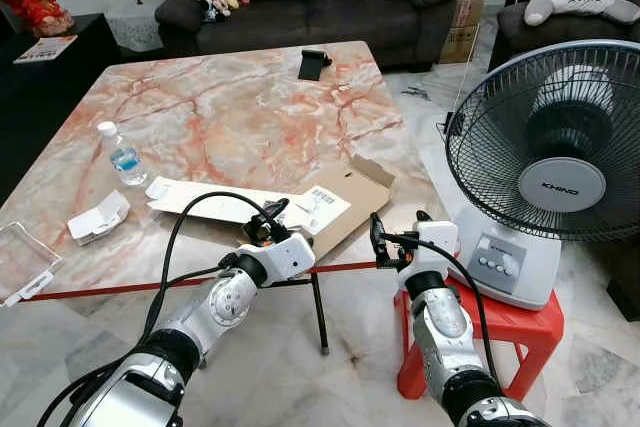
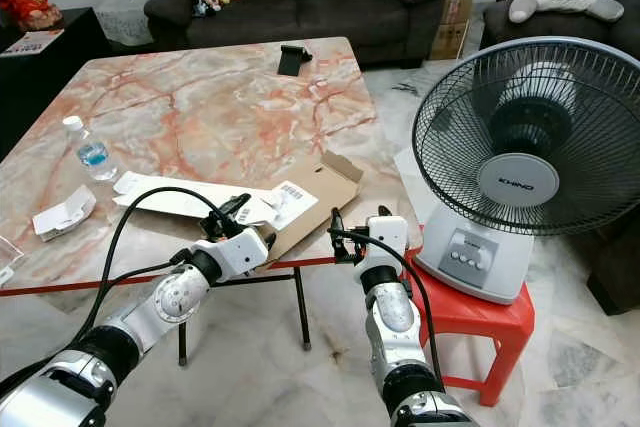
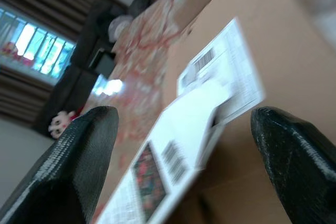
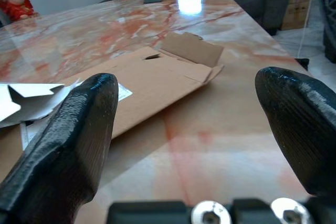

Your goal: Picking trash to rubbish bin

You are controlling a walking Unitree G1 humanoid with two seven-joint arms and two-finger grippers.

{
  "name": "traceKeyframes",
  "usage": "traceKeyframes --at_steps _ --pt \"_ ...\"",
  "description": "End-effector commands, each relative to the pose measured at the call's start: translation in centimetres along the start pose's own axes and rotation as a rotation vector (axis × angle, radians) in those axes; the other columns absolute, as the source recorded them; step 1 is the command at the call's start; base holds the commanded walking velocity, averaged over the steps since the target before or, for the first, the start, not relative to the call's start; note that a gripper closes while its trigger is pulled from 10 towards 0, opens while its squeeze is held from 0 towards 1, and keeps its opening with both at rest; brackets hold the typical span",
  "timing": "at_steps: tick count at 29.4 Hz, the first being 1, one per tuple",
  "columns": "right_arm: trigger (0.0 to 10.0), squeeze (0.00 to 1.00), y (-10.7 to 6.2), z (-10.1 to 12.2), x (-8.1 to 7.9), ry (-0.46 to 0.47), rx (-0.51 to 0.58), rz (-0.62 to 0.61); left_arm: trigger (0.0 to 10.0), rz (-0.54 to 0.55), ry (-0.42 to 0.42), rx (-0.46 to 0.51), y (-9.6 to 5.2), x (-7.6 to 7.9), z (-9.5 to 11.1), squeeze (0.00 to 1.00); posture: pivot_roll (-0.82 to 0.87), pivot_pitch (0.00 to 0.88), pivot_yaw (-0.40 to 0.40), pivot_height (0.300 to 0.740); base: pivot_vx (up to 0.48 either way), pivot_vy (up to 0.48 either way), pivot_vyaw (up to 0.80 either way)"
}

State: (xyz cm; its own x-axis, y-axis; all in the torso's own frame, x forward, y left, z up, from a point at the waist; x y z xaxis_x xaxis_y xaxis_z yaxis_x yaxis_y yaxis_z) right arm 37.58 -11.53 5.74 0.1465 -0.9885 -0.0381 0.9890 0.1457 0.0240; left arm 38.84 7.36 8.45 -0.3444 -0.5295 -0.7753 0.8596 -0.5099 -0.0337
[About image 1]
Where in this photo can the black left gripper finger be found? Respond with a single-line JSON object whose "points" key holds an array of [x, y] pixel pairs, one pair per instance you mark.
{"points": [[279, 209], [252, 221]]}

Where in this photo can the clear plastic packaging tray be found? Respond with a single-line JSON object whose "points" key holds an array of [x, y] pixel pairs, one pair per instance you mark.
{"points": [[25, 262]]}

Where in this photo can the white lace covered stool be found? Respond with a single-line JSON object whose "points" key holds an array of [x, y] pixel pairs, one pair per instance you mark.
{"points": [[135, 32]]}

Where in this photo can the brown flattened cardboard box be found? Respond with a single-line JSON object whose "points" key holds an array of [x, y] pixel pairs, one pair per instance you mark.
{"points": [[360, 197]]}

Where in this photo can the clear plastic water bottle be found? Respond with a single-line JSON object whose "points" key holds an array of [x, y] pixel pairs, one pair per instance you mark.
{"points": [[125, 157]]}

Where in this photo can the brown cardboard shipping box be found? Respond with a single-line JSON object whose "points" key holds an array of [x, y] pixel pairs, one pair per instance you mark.
{"points": [[462, 32]]}

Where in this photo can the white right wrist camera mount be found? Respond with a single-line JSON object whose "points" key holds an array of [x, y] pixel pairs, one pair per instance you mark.
{"points": [[438, 245]]}

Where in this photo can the black side cabinet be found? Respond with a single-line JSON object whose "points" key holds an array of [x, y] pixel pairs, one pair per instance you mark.
{"points": [[50, 97]]}

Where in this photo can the dark grey fabric sofa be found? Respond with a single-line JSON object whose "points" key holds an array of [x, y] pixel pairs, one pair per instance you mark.
{"points": [[300, 12]]}

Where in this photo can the red plastic stool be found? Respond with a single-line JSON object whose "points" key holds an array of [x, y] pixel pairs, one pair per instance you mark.
{"points": [[510, 332]]}

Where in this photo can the black metal table leg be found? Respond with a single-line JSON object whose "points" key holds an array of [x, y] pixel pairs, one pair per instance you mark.
{"points": [[320, 312]]}

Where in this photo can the dark grey armchair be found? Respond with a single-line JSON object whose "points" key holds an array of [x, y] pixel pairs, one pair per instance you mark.
{"points": [[530, 42]]}

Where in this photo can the white and red booklet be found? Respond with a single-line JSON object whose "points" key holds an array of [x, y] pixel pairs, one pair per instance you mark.
{"points": [[45, 48]]}

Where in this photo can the red and gold figurine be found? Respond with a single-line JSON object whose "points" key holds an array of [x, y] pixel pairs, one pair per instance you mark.
{"points": [[35, 2]]}

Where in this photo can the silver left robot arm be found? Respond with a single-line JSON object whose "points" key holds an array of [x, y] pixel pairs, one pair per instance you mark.
{"points": [[225, 302]]}

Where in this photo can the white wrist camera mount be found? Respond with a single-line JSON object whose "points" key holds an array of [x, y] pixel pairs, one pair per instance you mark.
{"points": [[438, 245], [290, 257]]}

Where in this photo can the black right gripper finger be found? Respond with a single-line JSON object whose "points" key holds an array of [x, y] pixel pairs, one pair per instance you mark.
{"points": [[378, 222], [423, 217]]}

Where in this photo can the small white open carton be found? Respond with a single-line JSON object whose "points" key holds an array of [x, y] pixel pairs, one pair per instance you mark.
{"points": [[98, 219]]}

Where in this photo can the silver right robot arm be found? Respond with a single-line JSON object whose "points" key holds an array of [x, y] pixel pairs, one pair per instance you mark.
{"points": [[440, 322]]}

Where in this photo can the grey table fan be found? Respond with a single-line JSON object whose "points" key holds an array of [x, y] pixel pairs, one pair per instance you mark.
{"points": [[560, 147]]}

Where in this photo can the long white flat cardboard sheet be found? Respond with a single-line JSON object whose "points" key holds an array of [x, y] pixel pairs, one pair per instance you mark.
{"points": [[210, 199]]}

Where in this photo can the small black phone stand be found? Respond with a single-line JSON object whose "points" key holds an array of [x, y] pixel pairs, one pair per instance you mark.
{"points": [[315, 65]]}

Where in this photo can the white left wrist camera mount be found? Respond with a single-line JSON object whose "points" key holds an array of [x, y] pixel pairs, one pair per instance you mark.
{"points": [[290, 257]]}

